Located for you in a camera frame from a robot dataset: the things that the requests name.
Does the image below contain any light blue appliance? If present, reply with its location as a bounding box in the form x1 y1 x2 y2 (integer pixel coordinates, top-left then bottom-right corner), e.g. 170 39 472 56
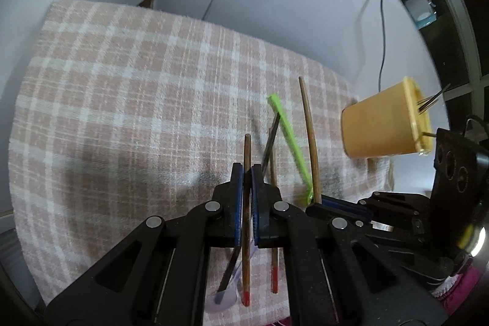
404 0 437 30

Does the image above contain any green plastic spoon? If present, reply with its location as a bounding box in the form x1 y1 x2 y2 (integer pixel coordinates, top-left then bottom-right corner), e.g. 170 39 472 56
268 93 313 204

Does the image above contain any clear purple plastic spoon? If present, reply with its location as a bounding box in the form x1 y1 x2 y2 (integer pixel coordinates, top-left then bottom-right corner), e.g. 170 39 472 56
205 247 242 313

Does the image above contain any brown chopstick long diagonal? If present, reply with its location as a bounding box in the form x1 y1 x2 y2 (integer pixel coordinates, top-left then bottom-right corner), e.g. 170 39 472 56
298 76 322 204

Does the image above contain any brown chopstick short diagonal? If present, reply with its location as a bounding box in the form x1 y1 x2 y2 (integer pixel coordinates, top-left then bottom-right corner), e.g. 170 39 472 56
267 126 280 295

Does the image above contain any brown chopstick vertical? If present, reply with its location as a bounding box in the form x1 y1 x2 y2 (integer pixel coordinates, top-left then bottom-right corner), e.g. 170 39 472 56
418 100 433 114

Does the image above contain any pink plaid cloth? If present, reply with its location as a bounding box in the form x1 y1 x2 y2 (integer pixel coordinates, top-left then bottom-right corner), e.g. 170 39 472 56
7 0 395 326

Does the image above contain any brown chopstick crossing low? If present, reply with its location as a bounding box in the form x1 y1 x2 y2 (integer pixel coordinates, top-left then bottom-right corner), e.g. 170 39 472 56
242 133 251 307

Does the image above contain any yellow plastic utensil cup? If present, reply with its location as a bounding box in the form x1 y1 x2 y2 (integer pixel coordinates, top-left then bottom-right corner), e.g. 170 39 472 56
341 77 434 158

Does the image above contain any black chopstick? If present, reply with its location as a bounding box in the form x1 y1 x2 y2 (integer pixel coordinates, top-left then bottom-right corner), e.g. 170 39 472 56
431 83 451 107
218 112 280 295

